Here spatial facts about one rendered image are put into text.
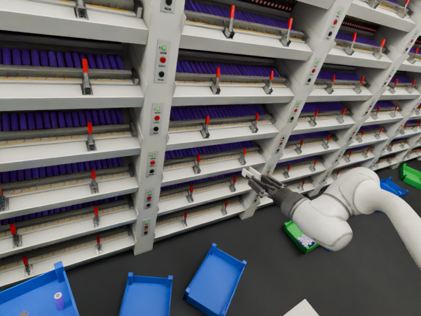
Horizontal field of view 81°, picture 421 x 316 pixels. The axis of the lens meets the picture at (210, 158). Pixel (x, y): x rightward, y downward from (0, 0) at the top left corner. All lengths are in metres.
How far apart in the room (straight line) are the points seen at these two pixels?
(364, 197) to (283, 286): 0.83
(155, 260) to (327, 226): 0.91
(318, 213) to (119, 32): 0.74
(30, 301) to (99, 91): 0.61
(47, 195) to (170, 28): 0.69
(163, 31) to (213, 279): 1.13
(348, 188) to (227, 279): 0.82
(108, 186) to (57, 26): 0.56
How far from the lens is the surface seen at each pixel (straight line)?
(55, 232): 1.17
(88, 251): 1.32
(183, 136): 0.99
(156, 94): 0.83
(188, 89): 0.91
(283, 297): 1.49
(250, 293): 1.42
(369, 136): 2.32
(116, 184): 1.03
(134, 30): 0.76
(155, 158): 0.96
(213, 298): 1.35
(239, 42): 0.91
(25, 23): 0.74
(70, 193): 1.02
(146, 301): 1.30
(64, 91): 0.80
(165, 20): 0.78
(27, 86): 0.82
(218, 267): 1.43
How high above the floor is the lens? 1.20
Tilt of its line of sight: 34 degrees down
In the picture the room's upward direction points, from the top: 15 degrees clockwise
